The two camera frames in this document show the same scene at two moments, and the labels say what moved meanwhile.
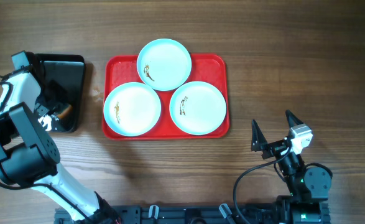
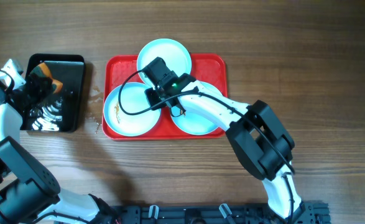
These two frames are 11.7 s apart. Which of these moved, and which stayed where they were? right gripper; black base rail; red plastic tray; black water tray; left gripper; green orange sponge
Moved: green orange sponge; left gripper; right gripper
Stayed: black water tray; black base rail; red plastic tray
